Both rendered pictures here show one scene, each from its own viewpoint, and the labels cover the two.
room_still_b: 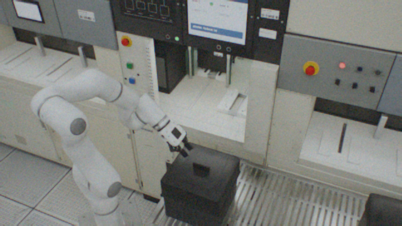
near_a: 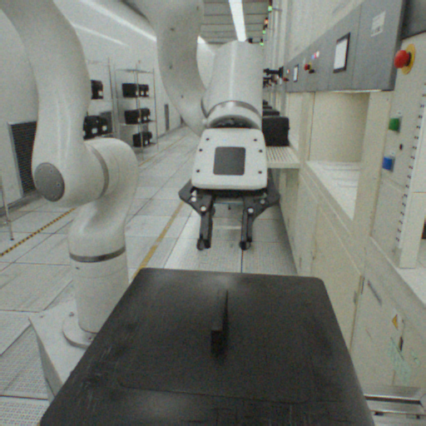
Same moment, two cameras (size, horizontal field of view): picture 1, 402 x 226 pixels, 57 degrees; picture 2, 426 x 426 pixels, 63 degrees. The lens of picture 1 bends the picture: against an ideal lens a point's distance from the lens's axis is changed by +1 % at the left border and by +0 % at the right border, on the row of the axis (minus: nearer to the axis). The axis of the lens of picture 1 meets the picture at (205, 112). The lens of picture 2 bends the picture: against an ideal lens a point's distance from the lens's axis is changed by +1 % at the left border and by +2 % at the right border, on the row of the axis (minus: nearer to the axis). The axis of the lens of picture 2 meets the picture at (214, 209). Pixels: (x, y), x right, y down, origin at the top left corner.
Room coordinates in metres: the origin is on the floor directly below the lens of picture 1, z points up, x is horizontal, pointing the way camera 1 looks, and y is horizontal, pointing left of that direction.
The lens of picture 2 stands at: (1.05, -0.31, 1.28)
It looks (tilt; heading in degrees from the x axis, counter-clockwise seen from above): 19 degrees down; 73
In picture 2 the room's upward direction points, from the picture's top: straight up
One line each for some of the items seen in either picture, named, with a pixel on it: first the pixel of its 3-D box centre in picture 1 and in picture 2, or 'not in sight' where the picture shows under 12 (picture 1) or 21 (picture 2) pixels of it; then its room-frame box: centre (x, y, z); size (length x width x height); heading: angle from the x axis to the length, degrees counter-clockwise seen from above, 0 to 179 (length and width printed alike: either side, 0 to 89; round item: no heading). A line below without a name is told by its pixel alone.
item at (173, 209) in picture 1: (201, 191); not in sight; (1.16, 0.02, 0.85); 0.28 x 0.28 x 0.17; 66
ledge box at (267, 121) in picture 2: not in sight; (274, 131); (2.60, 2.75, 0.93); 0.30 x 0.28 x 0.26; 64
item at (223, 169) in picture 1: (201, 174); (220, 354); (1.16, 0.02, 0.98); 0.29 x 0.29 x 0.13; 66
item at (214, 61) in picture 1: (217, 48); not in sight; (2.21, -0.08, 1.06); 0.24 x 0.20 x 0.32; 67
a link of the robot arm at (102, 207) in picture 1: (95, 182); (101, 194); (1.03, 0.47, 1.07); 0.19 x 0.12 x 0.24; 51
